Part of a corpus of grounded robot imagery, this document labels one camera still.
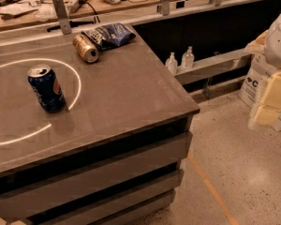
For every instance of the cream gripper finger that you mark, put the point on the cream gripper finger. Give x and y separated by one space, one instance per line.
264 115
272 94

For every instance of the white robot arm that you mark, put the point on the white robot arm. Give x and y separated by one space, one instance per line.
272 54

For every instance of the gold soda can lying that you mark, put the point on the gold soda can lying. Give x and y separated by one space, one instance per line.
86 48

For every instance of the blue pepsi can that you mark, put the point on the blue pepsi can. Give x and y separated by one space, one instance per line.
44 83

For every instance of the cardboard corovan box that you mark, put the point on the cardboard corovan box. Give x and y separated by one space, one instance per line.
259 70

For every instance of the clear bottle right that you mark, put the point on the clear bottle right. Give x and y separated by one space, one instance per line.
188 58

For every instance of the clear bottle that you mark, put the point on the clear bottle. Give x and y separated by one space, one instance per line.
188 58
171 64

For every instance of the clear bottle left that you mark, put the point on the clear bottle left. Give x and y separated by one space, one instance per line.
171 64

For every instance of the grey drawer cabinet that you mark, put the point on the grey drawer cabinet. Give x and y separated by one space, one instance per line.
103 179

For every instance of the blue chip bag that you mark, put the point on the blue chip bag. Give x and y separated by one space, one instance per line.
110 36

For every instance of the grey power strip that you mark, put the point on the grey power strip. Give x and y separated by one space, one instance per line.
74 5

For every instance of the clear plastic bag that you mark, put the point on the clear plastic bag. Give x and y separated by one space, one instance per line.
45 12

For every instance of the white paper sheet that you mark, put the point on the white paper sheet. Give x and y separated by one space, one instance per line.
16 9

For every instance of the metal bracket post left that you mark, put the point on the metal bracket post left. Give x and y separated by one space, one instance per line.
62 17

